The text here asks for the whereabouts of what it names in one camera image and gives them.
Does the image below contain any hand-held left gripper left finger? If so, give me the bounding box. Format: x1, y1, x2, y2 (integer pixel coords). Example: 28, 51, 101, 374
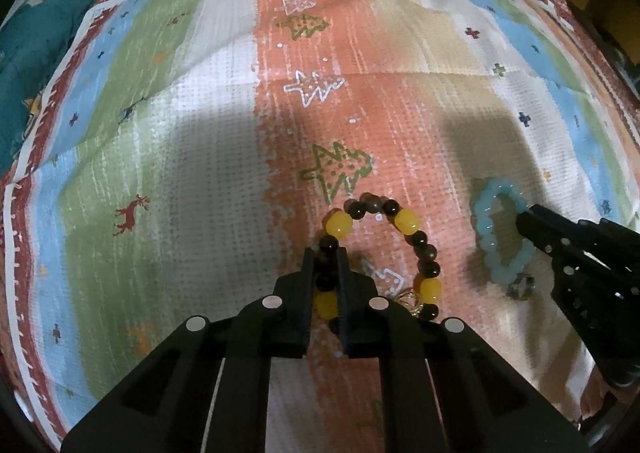
60, 248, 318, 453

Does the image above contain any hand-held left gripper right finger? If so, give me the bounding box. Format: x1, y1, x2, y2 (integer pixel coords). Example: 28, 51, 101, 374
336, 248, 591, 453

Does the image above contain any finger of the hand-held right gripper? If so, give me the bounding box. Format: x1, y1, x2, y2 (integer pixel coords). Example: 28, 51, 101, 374
515, 204, 583, 259

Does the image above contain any light blue bead bracelet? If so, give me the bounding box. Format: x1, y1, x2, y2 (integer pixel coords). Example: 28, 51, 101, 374
472, 178, 547, 285

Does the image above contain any dark and yellow bead bracelet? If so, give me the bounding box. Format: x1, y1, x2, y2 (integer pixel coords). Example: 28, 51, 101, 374
312, 192, 444, 334

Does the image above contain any person's right hand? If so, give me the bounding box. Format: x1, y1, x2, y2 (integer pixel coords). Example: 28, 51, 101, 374
581, 367, 609, 423

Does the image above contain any striped printed blanket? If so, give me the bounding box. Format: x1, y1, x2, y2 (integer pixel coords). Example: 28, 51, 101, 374
0, 0, 640, 453

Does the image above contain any teal pillow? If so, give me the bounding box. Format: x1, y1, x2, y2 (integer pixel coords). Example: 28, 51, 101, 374
0, 0, 102, 174

